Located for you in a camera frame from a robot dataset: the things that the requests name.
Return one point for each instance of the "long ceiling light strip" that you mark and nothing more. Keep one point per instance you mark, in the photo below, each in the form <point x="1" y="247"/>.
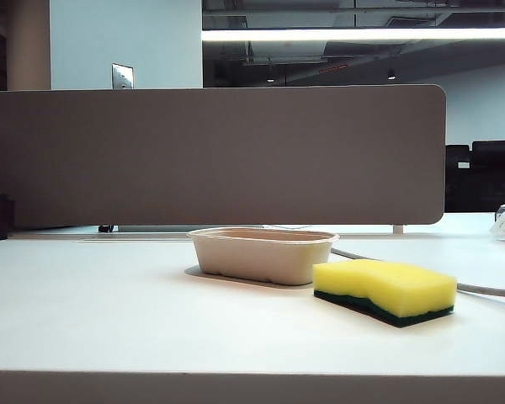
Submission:
<point x="362" y="33"/>

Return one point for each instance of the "yellow green cleaning sponge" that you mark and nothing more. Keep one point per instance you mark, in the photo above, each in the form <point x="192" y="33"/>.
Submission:
<point x="383" y="286"/>

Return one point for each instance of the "silver wall switch plate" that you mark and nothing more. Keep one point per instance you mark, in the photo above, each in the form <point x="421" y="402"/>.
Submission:
<point x="122" y="76"/>

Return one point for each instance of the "grey desk divider panel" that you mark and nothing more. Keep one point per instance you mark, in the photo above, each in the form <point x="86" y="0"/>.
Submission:
<point x="210" y="155"/>

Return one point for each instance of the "white divider bracket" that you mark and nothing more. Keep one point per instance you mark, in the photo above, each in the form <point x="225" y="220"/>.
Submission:
<point x="398" y="229"/>

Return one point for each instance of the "black divider clamp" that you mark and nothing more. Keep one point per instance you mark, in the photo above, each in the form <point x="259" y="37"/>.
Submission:
<point x="106" y="228"/>

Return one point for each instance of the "beige paper lunch box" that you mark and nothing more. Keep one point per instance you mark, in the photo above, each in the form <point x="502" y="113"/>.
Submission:
<point x="261" y="256"/>

